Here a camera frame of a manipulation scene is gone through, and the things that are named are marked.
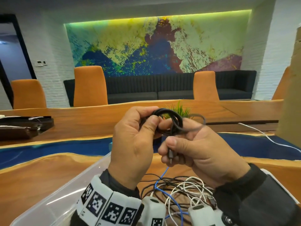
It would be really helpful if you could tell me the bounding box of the tall orange chair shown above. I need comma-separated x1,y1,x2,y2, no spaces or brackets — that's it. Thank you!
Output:
73,66,108,108

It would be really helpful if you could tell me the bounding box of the black cable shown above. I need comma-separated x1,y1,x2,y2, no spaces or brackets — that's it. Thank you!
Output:
140,108,207,164

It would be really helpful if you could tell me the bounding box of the person's left hand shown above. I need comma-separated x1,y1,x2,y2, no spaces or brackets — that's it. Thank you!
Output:
108,106,163,191

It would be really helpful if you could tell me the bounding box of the black right wristband with marker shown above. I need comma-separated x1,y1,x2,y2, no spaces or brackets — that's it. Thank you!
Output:
213,163,301,226

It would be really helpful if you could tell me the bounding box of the brown cardboard sheet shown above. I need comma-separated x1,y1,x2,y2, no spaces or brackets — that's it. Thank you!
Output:
275,25,301,148

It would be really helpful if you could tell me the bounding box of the pile of cables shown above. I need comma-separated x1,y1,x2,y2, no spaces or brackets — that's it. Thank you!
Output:
139,167,219,226

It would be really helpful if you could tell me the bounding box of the green potted plant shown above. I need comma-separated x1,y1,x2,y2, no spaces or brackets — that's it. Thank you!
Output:
164,101,191,119

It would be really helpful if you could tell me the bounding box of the person's right hand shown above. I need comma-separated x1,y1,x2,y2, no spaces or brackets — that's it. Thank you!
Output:
158,117,251,189

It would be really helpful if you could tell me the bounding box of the dark brown leather case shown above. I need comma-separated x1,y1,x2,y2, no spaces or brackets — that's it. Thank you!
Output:
0,116,55,141

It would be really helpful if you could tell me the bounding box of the black left wristband with markers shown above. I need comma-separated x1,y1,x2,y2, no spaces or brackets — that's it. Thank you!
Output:
70,169,145,226

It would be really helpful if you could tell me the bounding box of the clear plastic organizer box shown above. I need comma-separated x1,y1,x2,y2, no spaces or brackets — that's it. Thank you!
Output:
9,152,141,226

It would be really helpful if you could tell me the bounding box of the black door frame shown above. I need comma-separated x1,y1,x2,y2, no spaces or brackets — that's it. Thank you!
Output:
0,14,37,107

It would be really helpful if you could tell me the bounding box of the colourful abstract wall painting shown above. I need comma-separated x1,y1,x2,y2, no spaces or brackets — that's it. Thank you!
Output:
65,9,251,77

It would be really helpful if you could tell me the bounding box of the black sofa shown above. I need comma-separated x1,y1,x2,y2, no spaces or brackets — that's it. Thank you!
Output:
63,70,257,107

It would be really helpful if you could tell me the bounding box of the long thin white cable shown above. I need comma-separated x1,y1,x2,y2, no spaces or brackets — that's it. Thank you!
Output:
238,122,301,153

